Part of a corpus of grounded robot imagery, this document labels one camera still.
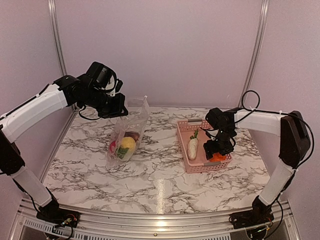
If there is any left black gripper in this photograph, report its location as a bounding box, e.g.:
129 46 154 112
79 86 128 118

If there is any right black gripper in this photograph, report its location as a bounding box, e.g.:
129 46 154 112
203 127 235 160

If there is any orange tangerine toy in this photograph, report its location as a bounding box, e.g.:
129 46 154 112
209 152 227 162

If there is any pink perforated plastic basket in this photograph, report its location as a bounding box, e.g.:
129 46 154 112
176 119 233 175

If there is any clear zip top bag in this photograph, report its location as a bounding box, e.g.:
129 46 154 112
106 95 151 169

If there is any dark maroon eggplant toy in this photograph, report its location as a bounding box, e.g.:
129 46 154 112
127 131 140 142

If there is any dark red fuzzy fruit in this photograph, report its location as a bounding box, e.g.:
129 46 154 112
109 140 117 153

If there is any yellow lemon toy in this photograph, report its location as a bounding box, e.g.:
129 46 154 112
120 136 136 154

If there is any white radish with leaves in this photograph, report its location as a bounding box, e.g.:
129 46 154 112
116 147 133 162

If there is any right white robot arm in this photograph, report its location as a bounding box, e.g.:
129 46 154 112
203 107 313 206

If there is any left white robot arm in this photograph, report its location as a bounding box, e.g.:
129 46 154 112
0 73 128 223

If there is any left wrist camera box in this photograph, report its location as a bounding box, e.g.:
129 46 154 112
85 61 123 97

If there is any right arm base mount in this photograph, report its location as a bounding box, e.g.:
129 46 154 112
228 196 274 229

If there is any front aluminium rail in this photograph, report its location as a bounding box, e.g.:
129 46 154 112
9 198 301 240

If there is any left aluminium frame post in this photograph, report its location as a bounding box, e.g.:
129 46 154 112
48 0 68 76

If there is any aluminium frame post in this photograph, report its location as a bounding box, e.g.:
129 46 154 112
48 0 68 76
241 0 270 95

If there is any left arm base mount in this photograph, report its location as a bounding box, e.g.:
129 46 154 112
36 198 80 228

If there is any right aluminium frame post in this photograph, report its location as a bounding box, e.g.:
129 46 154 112
241 0 270 95

